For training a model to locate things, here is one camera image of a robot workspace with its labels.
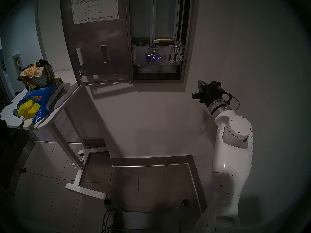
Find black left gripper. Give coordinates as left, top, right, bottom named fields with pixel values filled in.
left=0, top=101, right=24, bottom=145

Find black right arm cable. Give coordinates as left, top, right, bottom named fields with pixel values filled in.
left=224, top=91, right=240, bottom=111

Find steel wall dispenser cabinet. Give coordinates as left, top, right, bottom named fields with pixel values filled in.
left=126, top=0, right=195, bottom=83

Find yellow plastic pad pack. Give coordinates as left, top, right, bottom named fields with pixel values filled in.
left=17, top=99, right=40, bottom=120

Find white table base frame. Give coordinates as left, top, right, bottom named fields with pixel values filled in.
left=47, top=108, right=108, bottom=200

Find dark robot base platform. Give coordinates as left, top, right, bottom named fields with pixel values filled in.
left=112, top=198, right=192, bottom=233

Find green and black base cables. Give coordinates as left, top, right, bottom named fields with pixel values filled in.
left=102, top=208, right=127, bottom=233

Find orange flower pad package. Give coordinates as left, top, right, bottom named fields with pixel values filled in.
left=17, top=59, right=55, bottom=91

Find white instruction sheet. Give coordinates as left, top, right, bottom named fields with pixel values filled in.
left=71, top=0, right=119, bottom=25

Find blue pad package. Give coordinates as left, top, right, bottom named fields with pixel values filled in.
left=12, top=77, right=65, bottom=127

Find chrome dispensing lever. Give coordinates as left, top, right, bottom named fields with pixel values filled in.
left=169, top=45, right=184, bottom=65
left=145, top=45, right=161, bottom=64

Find wall fire extinguisher cabinet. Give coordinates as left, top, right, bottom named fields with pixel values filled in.
left=12, top=53, right=24, bottom=76

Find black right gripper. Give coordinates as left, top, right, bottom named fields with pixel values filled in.
left=192, top=80, right=225, bottom=107

